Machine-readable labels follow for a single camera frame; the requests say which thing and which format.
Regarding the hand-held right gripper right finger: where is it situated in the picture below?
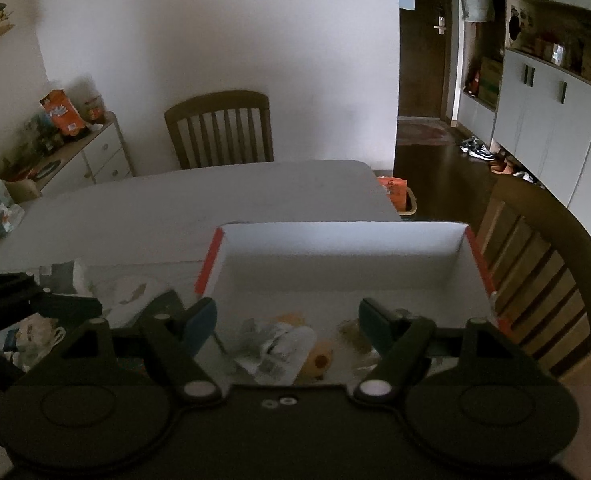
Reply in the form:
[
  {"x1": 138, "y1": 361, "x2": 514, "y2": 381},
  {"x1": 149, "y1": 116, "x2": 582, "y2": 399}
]
[{"x1": 354, "y1": 297, "x2": 547, "y2": 406}]

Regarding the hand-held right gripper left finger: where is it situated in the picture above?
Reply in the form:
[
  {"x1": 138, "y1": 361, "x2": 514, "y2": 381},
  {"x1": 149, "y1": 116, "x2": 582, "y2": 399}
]
[{"x1": 29, "y1": 297, "x2": 222, "y2": 406}]

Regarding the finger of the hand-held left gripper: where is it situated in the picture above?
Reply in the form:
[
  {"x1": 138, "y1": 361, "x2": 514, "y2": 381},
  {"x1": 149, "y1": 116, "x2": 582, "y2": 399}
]
[{"x1": 39, "y1": 292, "x2": 102, "y2": 322}]

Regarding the yellow plush toy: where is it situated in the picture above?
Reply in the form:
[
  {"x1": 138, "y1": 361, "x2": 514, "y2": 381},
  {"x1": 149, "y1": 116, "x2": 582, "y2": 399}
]
[{"x1": 295, "y1": 339, "x2": 335, "y2": 380}]

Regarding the red cardboard box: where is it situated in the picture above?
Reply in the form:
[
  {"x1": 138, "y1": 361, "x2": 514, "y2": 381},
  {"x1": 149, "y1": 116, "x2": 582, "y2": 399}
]
[{"x1": 194, "y1": 221, "x2": 515, "y2": 387}]

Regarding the white printed wrapper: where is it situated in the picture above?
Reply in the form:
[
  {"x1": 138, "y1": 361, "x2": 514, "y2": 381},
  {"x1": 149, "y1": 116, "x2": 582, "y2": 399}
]
[{"x1": 234, "y1": 320, "x2": 317, "y2": 380}]

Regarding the white printed plastic bag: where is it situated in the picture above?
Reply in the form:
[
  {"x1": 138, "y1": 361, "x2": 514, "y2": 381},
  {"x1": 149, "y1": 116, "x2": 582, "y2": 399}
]
[{"x1": 0, "y1": 178, "x2": 26, "y2": 242}]

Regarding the brown cardboard box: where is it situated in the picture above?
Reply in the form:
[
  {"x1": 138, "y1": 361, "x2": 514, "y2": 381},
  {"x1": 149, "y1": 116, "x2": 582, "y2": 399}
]
[{"x1": 0, "y1": 176, "x2": 42, "y2": 204}]

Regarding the orange waste bin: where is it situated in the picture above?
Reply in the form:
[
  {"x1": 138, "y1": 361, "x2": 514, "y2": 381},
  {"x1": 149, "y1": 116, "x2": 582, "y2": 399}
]
[{"x1": 376, "y1": 176, "x2": 419, "y2": 219}]

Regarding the black dish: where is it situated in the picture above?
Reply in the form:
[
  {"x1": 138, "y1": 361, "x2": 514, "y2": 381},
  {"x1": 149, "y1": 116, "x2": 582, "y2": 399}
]
[{"x1": 34, "y1": 160, "x2": 64, "y2": 179}]

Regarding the cluster of dark jars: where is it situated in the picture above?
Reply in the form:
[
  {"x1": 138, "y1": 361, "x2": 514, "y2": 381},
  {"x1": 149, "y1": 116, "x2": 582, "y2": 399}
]
[{"x1": 0, "y1": 114, "x2": 67, "y2": 172}]

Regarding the white sideboard cabinet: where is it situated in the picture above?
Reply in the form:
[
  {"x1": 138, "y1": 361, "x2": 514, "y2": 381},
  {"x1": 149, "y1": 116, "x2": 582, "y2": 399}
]
[{"x1": 0, "y1": 112, "x2": 137, "y2": 197}]

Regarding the wooden slat-back chair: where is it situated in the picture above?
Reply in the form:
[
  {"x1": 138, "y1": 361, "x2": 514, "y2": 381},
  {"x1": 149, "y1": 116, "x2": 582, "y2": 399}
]
[
  {"x1": 164, "y1": 90, "x2": 275, "y2": 170},
  {"x1": 474, "y1": 175, "x2": 591, "y2": 382}
]

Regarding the orange snack bag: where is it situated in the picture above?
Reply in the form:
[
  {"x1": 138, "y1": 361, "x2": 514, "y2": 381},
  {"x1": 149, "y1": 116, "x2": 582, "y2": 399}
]
[{"x1": 38, "y1": 89, "x2": 87, "y2": 139}]

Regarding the door mat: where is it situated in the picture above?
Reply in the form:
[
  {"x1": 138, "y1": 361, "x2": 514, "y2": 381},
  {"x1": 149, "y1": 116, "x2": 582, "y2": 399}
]
[{"x1": 398, "y1": 120, "x2": 449, "y2": 144}]

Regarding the dark brown door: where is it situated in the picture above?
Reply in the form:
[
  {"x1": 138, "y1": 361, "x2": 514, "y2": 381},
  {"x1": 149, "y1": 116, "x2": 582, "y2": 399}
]
[{"x1": 398, "y1": 0, "x2": 459, "y2": 122}]

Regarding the grey tote bag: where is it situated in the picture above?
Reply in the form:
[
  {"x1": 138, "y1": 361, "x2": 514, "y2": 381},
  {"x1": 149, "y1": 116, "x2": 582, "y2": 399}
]
[{"x1": 460, "y1": 0, "x2": 497, "y2": 24}]

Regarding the white wall cabinet unit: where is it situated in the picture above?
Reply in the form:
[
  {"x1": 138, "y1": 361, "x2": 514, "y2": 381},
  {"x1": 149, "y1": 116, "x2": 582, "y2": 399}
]
[{"x1": 453, "y1": 0, "x2": 591, "y2": 212}]

